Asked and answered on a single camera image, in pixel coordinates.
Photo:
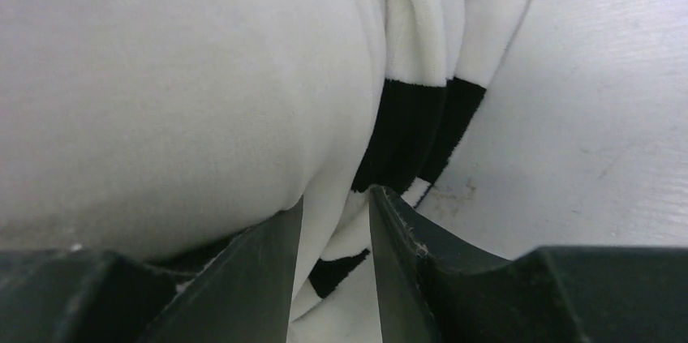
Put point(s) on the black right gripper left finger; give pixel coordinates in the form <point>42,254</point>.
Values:
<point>235,290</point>

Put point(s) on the black white striped pillowcase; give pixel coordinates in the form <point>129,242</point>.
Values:
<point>440,57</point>

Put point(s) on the white pillow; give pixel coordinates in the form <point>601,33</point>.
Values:
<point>152,126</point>

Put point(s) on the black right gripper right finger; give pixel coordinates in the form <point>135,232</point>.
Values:
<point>434,287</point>

